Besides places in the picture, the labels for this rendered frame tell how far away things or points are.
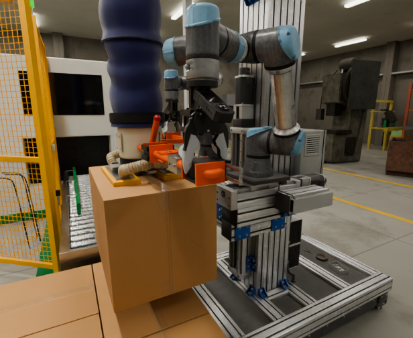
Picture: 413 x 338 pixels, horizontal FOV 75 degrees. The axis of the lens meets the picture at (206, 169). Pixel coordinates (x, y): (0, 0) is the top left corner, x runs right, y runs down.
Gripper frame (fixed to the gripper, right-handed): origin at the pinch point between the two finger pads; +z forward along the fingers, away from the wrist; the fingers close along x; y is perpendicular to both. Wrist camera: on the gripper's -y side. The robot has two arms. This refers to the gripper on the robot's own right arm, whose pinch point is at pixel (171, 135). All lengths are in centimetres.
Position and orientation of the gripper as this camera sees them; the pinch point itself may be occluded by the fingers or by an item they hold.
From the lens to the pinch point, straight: 155.0
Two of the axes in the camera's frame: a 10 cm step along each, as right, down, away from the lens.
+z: 0.0, 9.8, 2.0
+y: 4.8, 1.8, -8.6
